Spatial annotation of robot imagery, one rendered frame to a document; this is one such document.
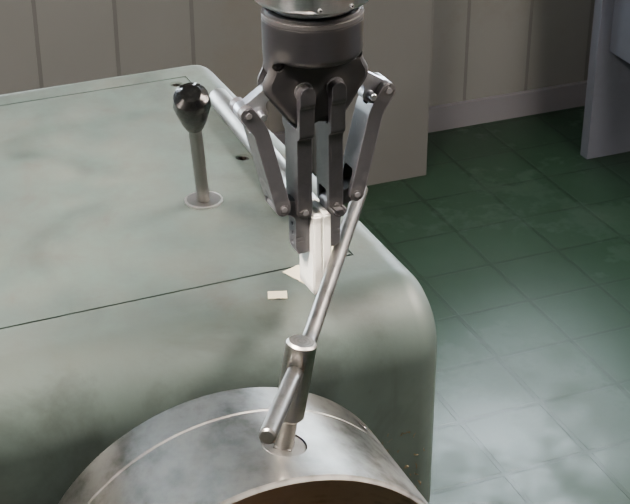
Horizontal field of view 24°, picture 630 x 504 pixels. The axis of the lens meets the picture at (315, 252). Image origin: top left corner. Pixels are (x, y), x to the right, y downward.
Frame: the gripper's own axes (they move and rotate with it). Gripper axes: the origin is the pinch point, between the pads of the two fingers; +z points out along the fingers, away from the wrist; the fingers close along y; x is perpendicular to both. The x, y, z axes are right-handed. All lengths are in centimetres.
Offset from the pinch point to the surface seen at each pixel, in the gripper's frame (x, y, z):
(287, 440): -13.9, -8.3, 7.1
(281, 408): -19.1, -10.7, 0.2
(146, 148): 35.5, -3.1, 5.9
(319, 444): -13.5, -5.6, 8.5
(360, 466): -16.0, -3.5, 9.5
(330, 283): -5.0, -0.9, 0.5
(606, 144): 238, 197, 130
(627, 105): 238, 204, 118
